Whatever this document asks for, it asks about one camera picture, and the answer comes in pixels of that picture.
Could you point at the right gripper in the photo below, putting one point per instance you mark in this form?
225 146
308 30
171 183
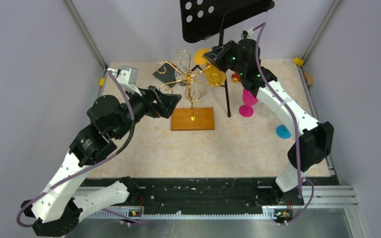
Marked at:
216 56

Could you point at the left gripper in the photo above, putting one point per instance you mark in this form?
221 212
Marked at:
167 101

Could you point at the yellow plastic wine glass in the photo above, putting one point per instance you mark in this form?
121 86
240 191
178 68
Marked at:
213 75

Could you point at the pink plastic wine glass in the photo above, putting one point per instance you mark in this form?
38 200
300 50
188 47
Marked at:
246 109

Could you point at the blue plastic wine glass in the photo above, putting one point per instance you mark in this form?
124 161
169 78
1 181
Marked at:
283 132

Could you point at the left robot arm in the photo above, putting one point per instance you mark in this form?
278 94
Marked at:
57 210

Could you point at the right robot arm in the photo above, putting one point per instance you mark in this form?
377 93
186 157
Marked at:
313 139

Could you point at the gold wine glass rack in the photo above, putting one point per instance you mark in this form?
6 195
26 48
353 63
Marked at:
192 118

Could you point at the clear back wine glass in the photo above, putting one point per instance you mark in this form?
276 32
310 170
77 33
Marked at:
182 56

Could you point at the black mesh pad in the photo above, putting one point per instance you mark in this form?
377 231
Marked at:
167 75

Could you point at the colourful toy train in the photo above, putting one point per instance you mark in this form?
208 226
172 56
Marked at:
236 78

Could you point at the black music stand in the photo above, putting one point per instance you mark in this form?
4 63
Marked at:
202 19

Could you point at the yellow left edge clip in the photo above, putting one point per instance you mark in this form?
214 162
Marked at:
101 82

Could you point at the yellow corner clip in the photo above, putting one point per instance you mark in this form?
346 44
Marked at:
298 61

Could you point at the brown wooden block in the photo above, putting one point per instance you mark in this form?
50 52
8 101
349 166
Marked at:
309 79

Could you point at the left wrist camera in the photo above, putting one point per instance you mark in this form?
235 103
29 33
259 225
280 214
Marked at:
126 76

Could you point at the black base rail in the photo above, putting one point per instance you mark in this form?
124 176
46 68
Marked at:
210 196

